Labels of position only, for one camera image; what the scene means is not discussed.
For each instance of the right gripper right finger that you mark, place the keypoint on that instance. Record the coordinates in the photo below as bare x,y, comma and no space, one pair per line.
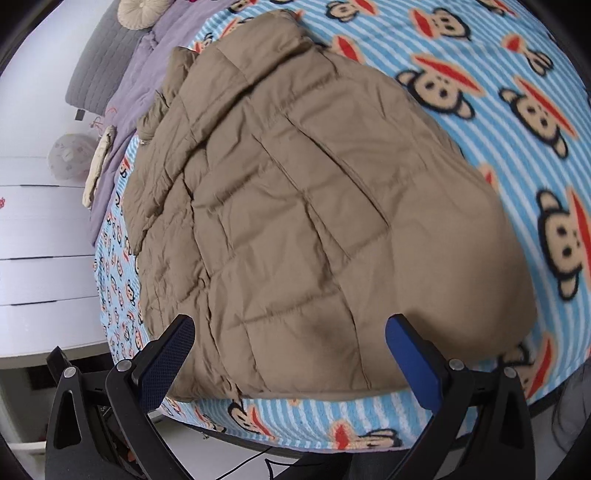
501,445

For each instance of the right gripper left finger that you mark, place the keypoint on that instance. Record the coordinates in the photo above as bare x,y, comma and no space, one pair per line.
80,444

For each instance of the white wardrobe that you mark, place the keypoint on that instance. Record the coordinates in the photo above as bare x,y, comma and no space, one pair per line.
48,294

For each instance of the covered standing fan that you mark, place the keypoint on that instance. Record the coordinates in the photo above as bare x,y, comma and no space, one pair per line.
71,156

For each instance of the grey quilted headboard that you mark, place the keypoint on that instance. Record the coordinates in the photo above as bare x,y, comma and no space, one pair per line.
102,64

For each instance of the cream folded garment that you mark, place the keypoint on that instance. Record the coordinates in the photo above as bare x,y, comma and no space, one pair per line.
100,154

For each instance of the purple duvet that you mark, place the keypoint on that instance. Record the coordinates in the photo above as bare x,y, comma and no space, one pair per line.
176,27

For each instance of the tan puffer jacket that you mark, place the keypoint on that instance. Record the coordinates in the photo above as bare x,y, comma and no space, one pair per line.
290,200

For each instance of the monkey print blue blanket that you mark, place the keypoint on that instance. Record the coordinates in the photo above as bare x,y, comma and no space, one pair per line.
498,83

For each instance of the round cream cushion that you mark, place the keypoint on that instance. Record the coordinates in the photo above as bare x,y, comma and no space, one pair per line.
141,14

